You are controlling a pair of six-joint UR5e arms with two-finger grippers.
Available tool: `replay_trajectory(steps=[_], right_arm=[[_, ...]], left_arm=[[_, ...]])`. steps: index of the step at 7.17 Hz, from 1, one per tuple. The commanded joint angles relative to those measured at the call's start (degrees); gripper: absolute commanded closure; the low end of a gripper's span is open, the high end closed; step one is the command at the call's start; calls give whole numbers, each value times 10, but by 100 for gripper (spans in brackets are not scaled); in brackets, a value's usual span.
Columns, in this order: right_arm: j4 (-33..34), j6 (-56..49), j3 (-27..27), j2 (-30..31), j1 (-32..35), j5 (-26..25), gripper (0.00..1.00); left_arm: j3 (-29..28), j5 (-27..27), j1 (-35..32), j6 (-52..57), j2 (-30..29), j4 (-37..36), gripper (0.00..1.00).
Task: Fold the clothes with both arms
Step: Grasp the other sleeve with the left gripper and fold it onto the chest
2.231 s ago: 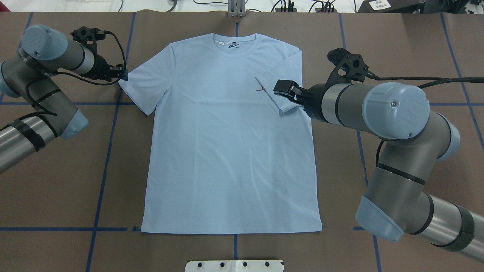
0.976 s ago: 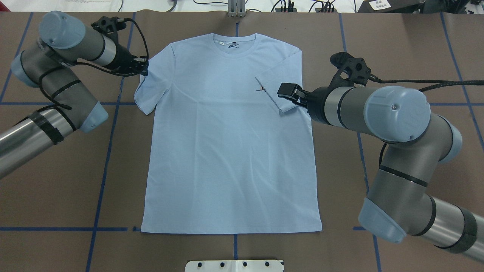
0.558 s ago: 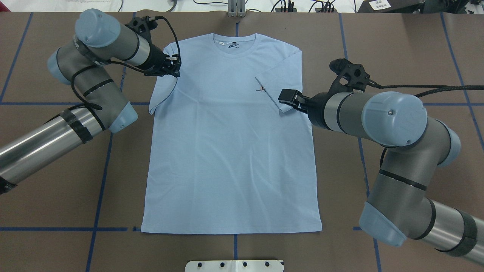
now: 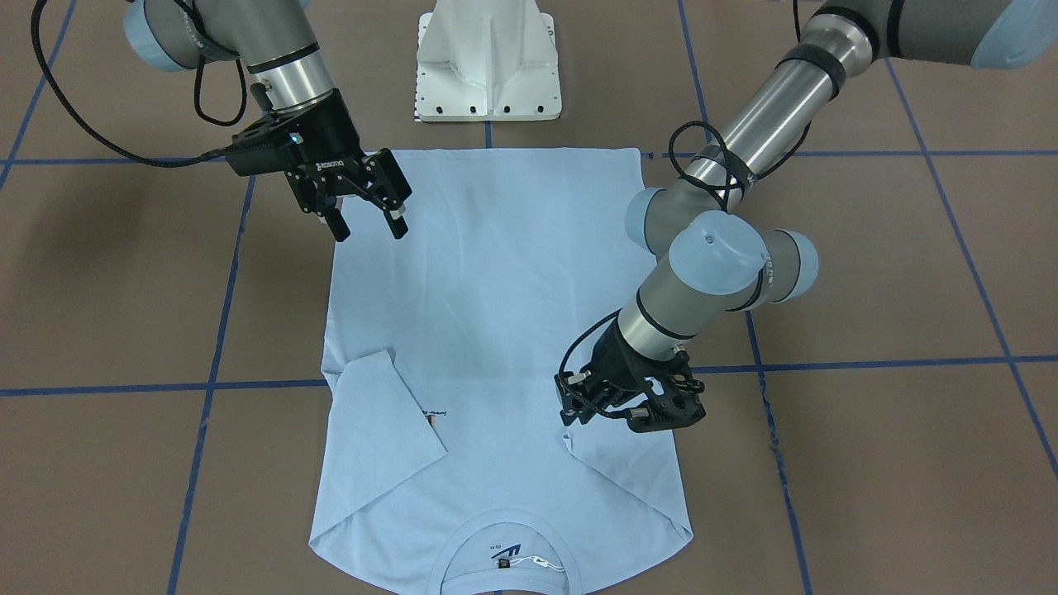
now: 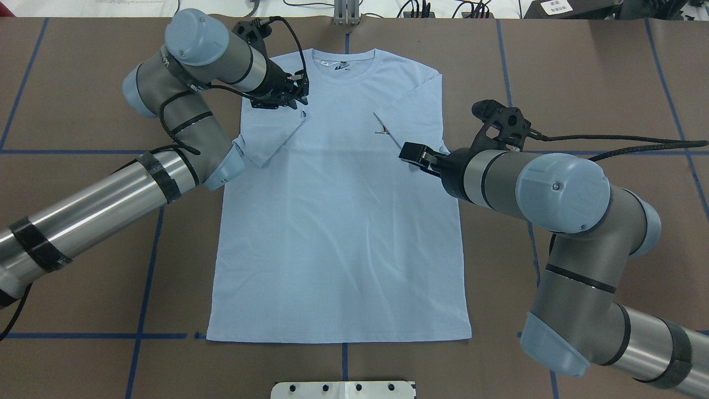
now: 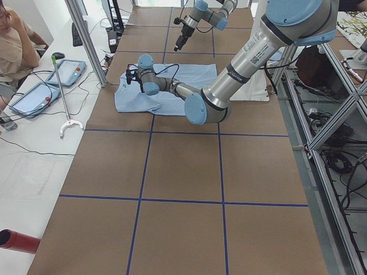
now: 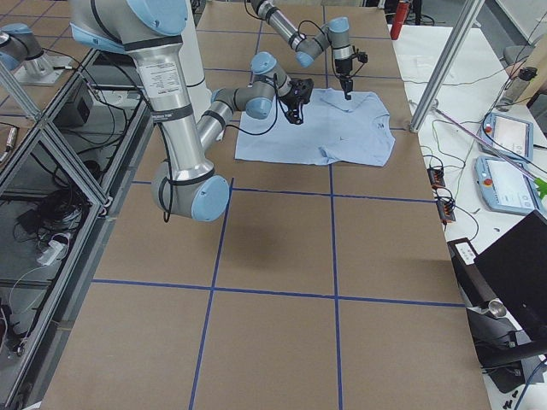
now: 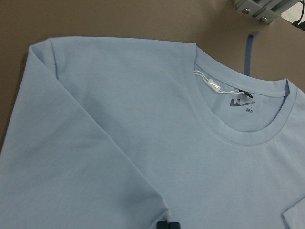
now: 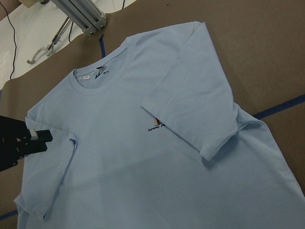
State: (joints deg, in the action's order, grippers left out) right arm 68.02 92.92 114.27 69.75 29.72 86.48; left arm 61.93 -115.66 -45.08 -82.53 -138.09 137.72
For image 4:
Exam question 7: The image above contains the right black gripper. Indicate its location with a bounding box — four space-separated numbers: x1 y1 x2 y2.
248 89 412 242

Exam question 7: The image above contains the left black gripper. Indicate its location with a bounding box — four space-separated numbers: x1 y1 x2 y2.
559 317 692 426

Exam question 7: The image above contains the light blue t-shirt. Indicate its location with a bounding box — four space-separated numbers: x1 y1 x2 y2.
308 148 693 594

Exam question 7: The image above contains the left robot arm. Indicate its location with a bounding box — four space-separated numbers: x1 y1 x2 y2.
555 1 1056 433

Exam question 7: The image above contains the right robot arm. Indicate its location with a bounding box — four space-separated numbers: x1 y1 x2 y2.
122 1 412 241

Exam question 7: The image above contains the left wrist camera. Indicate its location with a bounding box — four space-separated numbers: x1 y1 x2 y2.
625 373 706 433

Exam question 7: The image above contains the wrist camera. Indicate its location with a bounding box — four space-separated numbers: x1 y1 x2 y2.
223 121 299 177
625 373 706 433

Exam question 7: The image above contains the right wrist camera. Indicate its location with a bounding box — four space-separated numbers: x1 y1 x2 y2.
223 121 299 177

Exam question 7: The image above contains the white camera mast base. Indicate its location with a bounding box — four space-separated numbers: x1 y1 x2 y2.
413 1 563 123

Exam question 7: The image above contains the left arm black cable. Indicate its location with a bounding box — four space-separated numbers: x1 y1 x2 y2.
668 0 811 212

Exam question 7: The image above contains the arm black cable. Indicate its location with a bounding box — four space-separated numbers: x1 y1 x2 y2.
31 0 274 169
668 0 811 212

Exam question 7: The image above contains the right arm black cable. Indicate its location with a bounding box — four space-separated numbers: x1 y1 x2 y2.
31 0 274 169

